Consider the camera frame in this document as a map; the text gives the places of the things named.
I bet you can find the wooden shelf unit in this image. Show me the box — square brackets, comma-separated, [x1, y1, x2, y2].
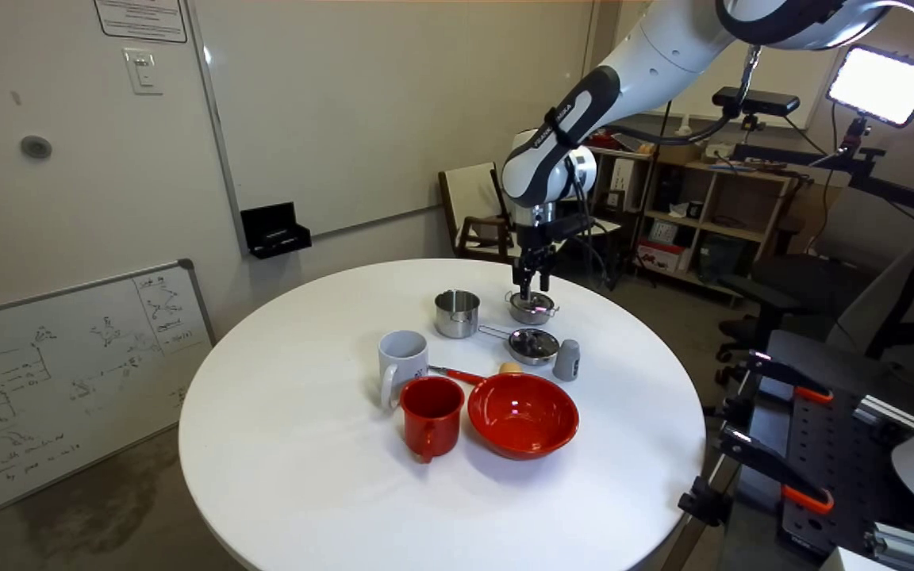
[581, 136, 813, 301]

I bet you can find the red bowl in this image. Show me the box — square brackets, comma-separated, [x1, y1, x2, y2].
[463, 371, 584, 462]

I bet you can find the large wall whiteboard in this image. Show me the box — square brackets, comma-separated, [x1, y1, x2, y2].
[183, 0, 600, 243]

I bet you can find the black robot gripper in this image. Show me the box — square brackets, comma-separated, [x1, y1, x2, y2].
[503, 198, 597, 299]

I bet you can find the wooden chair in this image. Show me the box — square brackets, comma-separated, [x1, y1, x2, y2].
[437, 159, 528, 264]

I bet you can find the wooden spoon with red handle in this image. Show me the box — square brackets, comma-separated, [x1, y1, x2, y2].
[427, 358, 528, 386]

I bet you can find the round grey wall fixture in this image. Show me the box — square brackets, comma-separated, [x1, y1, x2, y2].
[16, 129, 56, 166]

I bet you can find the black office chair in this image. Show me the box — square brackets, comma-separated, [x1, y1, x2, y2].
[714, 250, 877, 366]

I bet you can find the black box on floor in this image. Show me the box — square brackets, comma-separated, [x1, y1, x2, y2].
[239, 200, 313, 264]

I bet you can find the small steel pot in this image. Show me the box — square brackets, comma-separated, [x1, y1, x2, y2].
[503, 293, 560, 329]

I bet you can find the bright led light panel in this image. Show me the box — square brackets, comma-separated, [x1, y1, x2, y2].
[826, 44, 914, 129]

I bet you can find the red mug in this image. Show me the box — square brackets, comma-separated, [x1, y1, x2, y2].
[398, 373, 469, 466]

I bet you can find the open steel pot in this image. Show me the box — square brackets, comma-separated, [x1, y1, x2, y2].
[432, 287, 485, 342]

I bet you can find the black camera on stand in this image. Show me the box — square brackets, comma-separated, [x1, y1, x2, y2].
[710, 85, 804, 121]

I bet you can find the black robot mounting desk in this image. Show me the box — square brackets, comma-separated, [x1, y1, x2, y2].
[769, 325, 914, 565]

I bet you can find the grey shaker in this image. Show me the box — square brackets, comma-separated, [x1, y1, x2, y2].
[548, 336, 584, 385]

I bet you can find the white mug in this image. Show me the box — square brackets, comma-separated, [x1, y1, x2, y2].
[375, 325, 432, 416]

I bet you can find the black clamp with orange handle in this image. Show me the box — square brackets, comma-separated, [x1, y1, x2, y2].
[714, 417, 838, 524]
[743, 348, 838, 413]

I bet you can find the small leaning whiteboard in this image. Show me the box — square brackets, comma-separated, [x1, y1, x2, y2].
[0, 256, 219, 533]

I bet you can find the flat steel pan with handle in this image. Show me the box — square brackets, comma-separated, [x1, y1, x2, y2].
[477, 320, 564, 371]

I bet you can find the white light switch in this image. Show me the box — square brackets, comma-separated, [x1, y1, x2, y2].
[120, 44, 168, 98]

